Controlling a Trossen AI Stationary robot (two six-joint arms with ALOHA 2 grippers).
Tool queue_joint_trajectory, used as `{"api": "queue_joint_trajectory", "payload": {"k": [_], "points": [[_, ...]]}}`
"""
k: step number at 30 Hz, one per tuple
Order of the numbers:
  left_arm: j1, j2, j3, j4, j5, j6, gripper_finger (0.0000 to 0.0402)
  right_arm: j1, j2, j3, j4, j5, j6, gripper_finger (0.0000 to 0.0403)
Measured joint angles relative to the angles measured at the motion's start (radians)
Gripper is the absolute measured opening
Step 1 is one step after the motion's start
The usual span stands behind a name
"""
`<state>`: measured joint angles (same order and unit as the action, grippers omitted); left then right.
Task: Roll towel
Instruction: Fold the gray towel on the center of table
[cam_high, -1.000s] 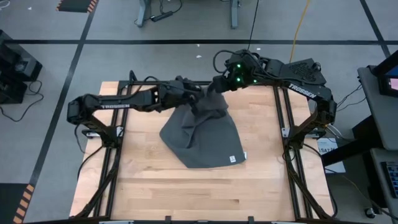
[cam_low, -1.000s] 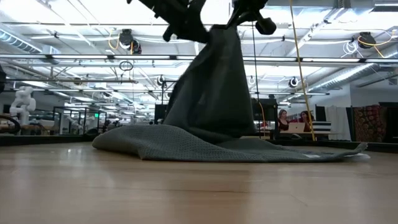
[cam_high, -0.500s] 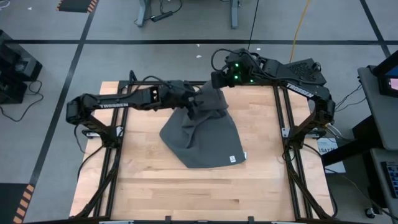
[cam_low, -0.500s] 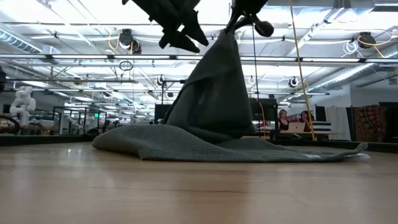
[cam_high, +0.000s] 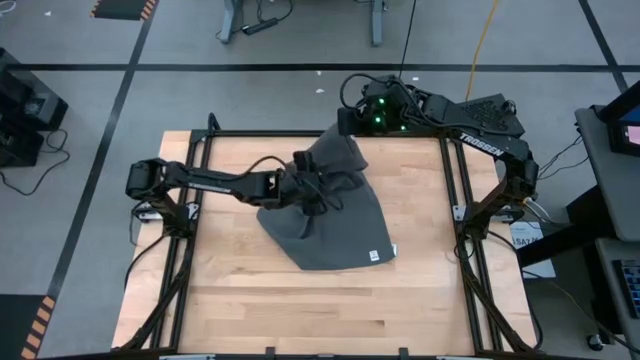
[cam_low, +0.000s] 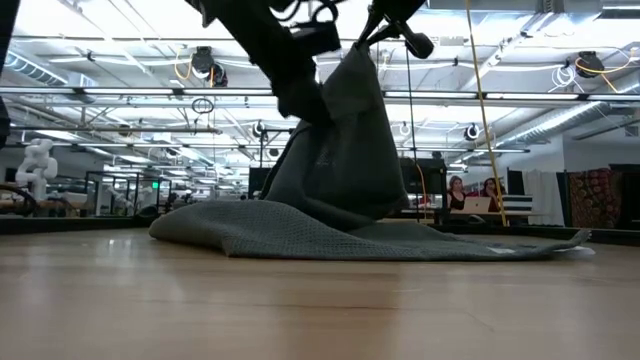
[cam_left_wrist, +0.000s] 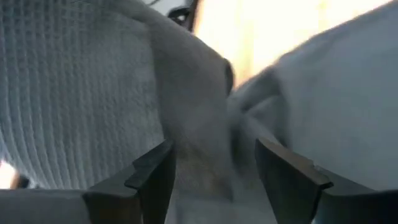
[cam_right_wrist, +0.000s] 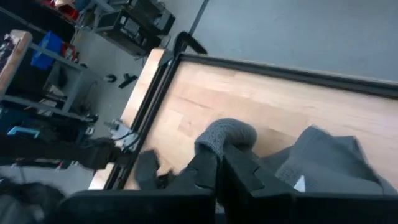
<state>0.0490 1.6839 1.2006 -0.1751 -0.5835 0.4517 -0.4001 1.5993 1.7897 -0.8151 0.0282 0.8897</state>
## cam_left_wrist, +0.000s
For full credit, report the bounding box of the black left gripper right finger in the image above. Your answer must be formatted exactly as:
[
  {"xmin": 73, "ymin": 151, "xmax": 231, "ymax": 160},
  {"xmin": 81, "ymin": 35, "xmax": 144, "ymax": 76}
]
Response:
[{"xmin": 254, "ymin": 138, "xmax": 398, "ymax": 224}]

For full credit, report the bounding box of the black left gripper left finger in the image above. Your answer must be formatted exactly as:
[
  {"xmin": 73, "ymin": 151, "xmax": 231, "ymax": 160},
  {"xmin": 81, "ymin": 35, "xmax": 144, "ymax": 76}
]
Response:
[{"xmin": 81, "ymin": 139, "xmax": 177, "ymax": 224}]

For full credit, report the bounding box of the grey waffle towel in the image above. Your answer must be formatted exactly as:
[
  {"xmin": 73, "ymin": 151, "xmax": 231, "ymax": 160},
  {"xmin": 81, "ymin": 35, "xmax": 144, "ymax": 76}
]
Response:
[{"xmin": 0, "ymin": 0, "xmax": 398, "ymax": 224}]

